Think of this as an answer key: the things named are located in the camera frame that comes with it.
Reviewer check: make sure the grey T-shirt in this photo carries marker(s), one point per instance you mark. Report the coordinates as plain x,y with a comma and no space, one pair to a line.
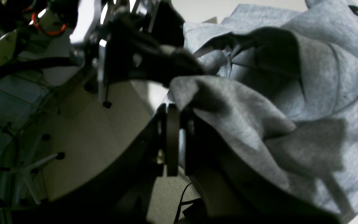
282,90

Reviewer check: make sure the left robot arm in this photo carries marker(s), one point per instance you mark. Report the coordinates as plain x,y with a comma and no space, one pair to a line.
22,19

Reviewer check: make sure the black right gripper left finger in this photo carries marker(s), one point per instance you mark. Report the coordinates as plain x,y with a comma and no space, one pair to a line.
121,193

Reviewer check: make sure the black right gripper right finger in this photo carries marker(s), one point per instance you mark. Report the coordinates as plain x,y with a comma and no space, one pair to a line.
233,192

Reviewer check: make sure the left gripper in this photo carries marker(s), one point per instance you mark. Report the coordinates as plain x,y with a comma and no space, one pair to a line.
142,43

